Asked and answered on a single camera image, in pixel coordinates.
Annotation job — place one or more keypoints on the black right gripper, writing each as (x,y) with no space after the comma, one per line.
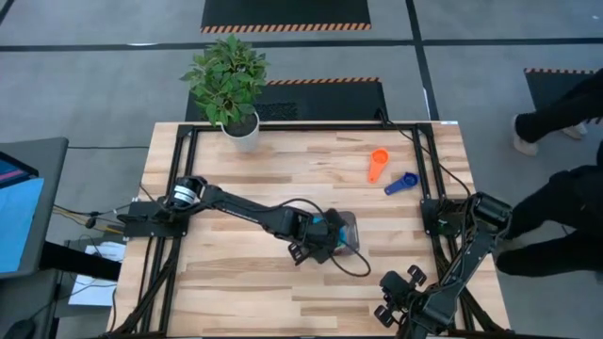
(400,294)

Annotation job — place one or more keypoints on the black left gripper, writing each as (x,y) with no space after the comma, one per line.
(318,237)

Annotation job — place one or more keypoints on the grey translucent plastic basket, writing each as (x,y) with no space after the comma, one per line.
(354,221)

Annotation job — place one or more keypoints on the orange measuring cup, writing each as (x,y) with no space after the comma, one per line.
(379,157)

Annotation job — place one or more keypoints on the small dark blue measuring cup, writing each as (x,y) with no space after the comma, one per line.
(410,180)

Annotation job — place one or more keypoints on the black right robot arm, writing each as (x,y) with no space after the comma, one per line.
(476,249)

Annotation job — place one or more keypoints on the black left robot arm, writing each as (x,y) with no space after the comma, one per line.
(235,207)

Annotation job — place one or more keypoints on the white plant pot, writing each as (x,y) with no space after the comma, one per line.
(245,139)

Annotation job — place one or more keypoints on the black mesh pad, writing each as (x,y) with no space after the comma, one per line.
(278,111)

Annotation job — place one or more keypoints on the black mat with hazard stripes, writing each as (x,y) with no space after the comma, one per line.
(330,101)
(282,11)
(542,89)

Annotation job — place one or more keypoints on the green leafy plant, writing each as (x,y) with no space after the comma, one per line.
(226,80)

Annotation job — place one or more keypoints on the white papers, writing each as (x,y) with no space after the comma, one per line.
(94,292)

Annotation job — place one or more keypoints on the black desk leg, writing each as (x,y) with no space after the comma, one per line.
(80,261)

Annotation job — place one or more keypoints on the grey desk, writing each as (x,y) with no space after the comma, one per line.
(52,188)

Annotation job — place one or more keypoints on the light blue panel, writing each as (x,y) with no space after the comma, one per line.
(19,226)

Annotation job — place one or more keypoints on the black framed monitor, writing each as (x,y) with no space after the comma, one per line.
(11,172)

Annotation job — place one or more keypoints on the black computer mouse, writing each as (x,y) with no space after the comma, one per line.
(19,329)

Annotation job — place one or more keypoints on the black aluminium table frame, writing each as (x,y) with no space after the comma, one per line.
(306,127)

